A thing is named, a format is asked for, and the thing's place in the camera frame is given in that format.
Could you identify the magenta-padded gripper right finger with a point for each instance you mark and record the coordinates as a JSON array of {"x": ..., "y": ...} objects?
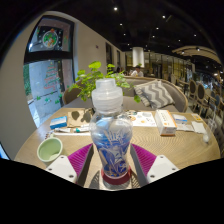
[{"x": 161, "y": 166}]

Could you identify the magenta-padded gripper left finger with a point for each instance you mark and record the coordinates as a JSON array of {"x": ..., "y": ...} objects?
[{"x": 61, "y": 166}]

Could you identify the clear blue-label water bottle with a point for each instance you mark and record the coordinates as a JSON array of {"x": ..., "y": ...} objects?
[{"x": 111, "y": 140}]

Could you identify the pale green mug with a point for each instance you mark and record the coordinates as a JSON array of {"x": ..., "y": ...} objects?
[{"x": 50, "y": 150}]

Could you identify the pill blister pack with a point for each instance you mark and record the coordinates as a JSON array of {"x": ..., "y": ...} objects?
[{"x": 50, "y": 133}]

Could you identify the white tube with teal cap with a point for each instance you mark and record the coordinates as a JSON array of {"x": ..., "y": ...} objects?
[{"x": 71, "y": 130}]

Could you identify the small blue white box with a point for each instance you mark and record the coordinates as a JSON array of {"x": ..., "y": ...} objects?
[{"x": 58, "y": 122}]

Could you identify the white orange carton box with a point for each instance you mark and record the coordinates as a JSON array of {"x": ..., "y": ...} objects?
[{"x": 165, "y": 122}]

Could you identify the white paper sheet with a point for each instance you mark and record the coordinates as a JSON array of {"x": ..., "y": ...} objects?
[{"x": 184, "y": 127}]

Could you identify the white printed leaflet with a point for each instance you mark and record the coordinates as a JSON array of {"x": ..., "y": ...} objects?
[{"x": 145, "y": 119}]

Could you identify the clear drinking glass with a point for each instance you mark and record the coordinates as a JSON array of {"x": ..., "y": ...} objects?
[{"x": 206, "y": 137}]

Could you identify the white paper napkin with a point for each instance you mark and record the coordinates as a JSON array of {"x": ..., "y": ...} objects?
[{"x": 199, "y": 127}]

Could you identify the small yellow card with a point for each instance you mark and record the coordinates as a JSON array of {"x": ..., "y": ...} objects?
[{"x": 196, "y": 117}]

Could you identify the grey white chevron pillow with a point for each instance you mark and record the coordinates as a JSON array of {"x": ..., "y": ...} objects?
[{"x": 155, "y": 95}]

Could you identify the group of dining chairs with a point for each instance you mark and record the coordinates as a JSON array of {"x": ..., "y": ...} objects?
[{"x": 200, "y": 91}]

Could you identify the green potted plant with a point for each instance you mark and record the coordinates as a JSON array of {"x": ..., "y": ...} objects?
[{"x": 88, "y": 80}]

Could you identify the window with festive decals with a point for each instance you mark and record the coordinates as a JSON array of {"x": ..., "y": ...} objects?
[{"x": 50, "y": 76}]

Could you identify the person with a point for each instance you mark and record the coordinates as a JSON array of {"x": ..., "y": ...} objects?
[{"x": 137, "y": 71}]

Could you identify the white round column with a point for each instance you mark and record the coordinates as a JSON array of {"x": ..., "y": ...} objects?
[{"x": 138, "y": 56}]

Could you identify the group of ceiling lights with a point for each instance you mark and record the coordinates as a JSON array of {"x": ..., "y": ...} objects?
[{"x": 115, "y": 8}]

